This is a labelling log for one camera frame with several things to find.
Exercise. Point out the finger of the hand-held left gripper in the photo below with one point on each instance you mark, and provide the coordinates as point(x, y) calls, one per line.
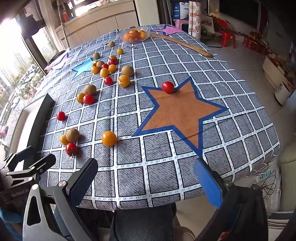
point(19, 157)
point(42, 165)

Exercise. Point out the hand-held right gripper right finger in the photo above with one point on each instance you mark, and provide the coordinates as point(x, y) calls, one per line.
point(208, 183)

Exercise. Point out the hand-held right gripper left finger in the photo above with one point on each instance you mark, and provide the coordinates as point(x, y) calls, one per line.
point(83, 183)

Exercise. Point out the white tray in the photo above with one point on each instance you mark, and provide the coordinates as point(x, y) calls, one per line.
point(42, 120)

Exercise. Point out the red cherry tomato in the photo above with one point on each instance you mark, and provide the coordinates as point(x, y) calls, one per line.
point(108, 80)
point(113, 61)
point(105, 66)
point(88, 99)
point(167, 87)
point(71, 148)
point(61, 115)

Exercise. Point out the checkered star blanket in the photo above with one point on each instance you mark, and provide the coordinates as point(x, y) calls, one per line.
point(161, 162)

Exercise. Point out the window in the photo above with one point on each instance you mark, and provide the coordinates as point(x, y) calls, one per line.
point(13, 58)

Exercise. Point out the white canister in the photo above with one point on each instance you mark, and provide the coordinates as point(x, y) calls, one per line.
point(283, 92)

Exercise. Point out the white cardboard box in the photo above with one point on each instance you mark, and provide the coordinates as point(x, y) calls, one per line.
point(275, 67)

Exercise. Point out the plastic bag of oranges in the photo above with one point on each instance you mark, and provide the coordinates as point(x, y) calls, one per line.
point(124, 40)

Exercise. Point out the red gift boxes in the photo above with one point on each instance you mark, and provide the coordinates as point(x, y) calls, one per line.
point(254, 41)

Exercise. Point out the beige cabinet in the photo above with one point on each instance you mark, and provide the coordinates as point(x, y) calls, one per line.
point(97, 25)

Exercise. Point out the mandarin orange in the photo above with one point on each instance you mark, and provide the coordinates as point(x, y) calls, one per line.
point(141, 34)
point(128, 37)
point(134, 31)

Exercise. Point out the pink plastic stool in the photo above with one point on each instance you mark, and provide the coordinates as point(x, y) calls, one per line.
point(181, 23)

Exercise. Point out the patterned paper roll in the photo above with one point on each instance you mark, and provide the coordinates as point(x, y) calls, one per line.
point(194, 18)

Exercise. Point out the black television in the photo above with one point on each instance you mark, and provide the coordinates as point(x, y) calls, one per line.
point(240, 14)

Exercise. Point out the white shopping bag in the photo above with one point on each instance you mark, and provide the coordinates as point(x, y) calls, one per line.
point(180, 10)

